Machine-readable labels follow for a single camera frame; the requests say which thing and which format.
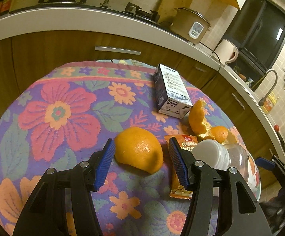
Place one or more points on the wooden cabinet fronts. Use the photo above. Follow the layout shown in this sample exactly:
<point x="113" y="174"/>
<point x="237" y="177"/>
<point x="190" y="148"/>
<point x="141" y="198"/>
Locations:
<point x="28" y="57"/>

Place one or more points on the paper instant noodle cup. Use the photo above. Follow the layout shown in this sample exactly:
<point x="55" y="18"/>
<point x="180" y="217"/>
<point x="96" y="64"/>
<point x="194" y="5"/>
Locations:
<point x="254" y="177"/>

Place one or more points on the brown rice cooker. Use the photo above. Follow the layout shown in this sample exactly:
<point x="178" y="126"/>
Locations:
<point x="189" y="24"/>

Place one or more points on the small orange peel back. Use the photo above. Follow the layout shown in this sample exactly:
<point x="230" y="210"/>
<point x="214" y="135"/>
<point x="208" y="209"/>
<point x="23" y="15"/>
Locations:
<point x="220" y="134"/>

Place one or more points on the red tomato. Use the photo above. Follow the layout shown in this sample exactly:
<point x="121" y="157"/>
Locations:
<point x="276" y="128"/>

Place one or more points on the floral towel table cover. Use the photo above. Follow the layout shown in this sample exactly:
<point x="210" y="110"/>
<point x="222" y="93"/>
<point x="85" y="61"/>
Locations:
<point x="61" y="119"/>

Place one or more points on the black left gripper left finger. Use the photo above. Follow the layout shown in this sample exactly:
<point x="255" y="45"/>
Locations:
<point x="44" y="213"/>

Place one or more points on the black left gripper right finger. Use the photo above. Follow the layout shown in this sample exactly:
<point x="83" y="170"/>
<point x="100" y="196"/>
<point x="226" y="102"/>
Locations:
<point x="239" y="212"/>

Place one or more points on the white curved countertop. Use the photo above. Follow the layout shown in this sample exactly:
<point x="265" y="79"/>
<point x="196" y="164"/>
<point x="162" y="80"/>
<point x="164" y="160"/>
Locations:
<point x="84" y="19"/>

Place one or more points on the dark kitchen window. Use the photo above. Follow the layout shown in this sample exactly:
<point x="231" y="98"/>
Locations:
<point x="258" y="31"/>

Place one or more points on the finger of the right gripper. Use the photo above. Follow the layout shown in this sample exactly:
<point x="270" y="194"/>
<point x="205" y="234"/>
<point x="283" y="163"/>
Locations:
<point x="264" y="163"/>

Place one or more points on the white blue milk carton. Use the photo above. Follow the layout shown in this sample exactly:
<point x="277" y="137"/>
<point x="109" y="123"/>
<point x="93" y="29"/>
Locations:
<point x="172" y="98"/>

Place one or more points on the clear plastic bottle white cap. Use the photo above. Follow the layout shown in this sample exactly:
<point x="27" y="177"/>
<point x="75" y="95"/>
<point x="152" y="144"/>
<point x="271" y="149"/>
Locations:
<point x="222" y="157"/>

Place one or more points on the orange snack packet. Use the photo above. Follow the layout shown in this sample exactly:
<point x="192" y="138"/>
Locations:
<point x="178" y="144"/>

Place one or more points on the black gas stove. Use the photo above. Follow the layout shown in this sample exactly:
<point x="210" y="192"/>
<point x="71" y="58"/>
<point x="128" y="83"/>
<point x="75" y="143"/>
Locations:
<point x="142" y="10"/>

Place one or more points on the orange peel piece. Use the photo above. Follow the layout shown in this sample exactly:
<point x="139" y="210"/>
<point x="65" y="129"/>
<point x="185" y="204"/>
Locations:
<point x="197" y="119"/>

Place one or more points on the wooden cutting board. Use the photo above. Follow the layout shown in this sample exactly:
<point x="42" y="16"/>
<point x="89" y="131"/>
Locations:
<point x="167" y="9"/>

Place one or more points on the yellow dish soap bottle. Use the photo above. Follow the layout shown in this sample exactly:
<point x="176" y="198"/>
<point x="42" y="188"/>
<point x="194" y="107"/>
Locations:
<point x="269" y="103"/>

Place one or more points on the white electric kettle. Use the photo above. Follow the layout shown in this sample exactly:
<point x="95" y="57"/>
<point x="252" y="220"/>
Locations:
<point x="226" y="51"/>

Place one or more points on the large orange peel half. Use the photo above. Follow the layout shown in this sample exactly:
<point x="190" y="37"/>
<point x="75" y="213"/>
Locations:
<point x="139" y="148"/>

